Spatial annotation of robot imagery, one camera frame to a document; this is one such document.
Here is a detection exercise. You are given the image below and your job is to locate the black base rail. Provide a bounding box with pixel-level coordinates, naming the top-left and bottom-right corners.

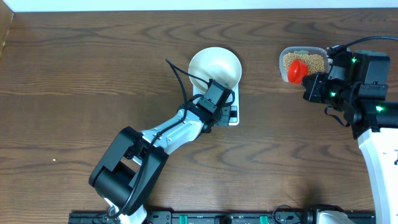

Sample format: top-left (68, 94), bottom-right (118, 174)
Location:
top-left (68, 205), bottom-right (377, 224)

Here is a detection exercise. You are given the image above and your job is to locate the white digital kitchen scale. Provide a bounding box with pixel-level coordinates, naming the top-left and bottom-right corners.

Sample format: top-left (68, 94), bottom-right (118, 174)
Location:
top-left (193, 84), bottom-right (240, 126)

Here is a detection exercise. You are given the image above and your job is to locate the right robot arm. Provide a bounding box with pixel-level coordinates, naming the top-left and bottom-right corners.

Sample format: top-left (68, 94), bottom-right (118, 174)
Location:
top-left (302, 45), bottom-right (397, 223)

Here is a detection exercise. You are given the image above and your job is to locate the clear plastic container of soybeans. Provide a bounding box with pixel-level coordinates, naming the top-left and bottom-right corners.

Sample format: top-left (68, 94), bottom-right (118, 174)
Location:
top-left (279, 47), bottom-right (331, 83)

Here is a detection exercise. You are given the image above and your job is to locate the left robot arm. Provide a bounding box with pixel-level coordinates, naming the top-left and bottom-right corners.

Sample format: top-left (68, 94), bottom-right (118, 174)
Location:
top-left (88, 80), bottom-right (237, 223)

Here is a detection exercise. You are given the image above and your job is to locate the red plastic scoop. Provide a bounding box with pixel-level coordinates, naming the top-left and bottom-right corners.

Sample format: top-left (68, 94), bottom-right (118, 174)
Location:
top-left (287, 59), bottom-right (308, 84)

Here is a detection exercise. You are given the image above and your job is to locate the cream round bowl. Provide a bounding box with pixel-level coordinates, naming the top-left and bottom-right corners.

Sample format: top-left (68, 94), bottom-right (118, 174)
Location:
top-left (188, 47), bottom-right (243, 91)

